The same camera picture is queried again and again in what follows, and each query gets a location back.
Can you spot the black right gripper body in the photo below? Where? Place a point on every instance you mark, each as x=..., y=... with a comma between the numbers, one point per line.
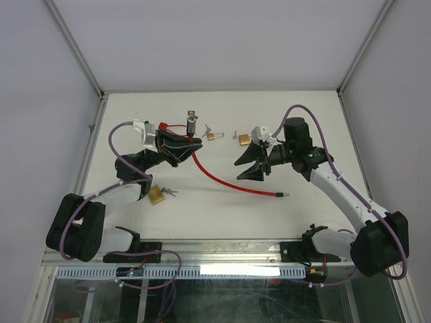
x=279, y=154

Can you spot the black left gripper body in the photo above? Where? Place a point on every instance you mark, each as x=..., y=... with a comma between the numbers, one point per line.
x=151, y=158

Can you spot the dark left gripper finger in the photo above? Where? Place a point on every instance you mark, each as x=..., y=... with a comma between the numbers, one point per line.
x=167, y=141
x=175, y=154

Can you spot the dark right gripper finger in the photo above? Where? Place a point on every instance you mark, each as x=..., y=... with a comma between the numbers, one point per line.
x=254, y=173
x=251, y=154

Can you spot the red thin-cable padlock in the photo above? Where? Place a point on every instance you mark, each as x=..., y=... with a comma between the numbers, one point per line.
x=166, y=126

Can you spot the medium brass padlock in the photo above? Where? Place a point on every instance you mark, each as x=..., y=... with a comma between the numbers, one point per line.
x=244, y=139

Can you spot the small brass long-shackle padlock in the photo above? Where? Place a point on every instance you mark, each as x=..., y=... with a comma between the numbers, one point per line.
x=210, y=135

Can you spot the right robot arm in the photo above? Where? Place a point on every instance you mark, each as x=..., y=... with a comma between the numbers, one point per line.
x=380, y=238

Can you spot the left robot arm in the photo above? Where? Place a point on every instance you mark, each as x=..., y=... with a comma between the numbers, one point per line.
x=78, y=230

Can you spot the large brass padlock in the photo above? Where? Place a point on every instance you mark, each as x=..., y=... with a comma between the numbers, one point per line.
x=157, y=194

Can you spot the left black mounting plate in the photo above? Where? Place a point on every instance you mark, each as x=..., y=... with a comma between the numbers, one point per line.
x=148, y=250

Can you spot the black mounting plate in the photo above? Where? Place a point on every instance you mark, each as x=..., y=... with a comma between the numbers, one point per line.
x=294, y=251
x=148, y=250

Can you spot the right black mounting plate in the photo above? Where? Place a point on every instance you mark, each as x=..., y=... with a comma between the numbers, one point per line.
x=294, y=251

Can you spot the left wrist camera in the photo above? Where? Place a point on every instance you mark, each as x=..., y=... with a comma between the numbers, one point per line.
x=148, y=134

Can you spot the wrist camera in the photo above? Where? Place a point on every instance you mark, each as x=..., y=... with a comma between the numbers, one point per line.
x=148, y=134
x=263, y=137

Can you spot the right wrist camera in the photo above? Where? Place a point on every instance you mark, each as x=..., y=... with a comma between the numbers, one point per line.
x=263, y=137

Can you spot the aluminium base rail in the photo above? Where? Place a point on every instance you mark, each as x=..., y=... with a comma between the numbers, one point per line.
x=196, y=252

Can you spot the right aluminium frame post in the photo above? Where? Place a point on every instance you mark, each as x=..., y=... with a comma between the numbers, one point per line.
x=371, y=34

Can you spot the aluminium frame post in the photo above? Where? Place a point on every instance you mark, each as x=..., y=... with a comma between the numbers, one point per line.
x=73, y=46
x=371, y=34

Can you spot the white slotted cable duct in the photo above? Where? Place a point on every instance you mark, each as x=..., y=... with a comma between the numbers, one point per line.
x=204, y=271

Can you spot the left aluminium frame post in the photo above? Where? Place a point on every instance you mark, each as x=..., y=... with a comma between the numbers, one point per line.
x=73, y=46

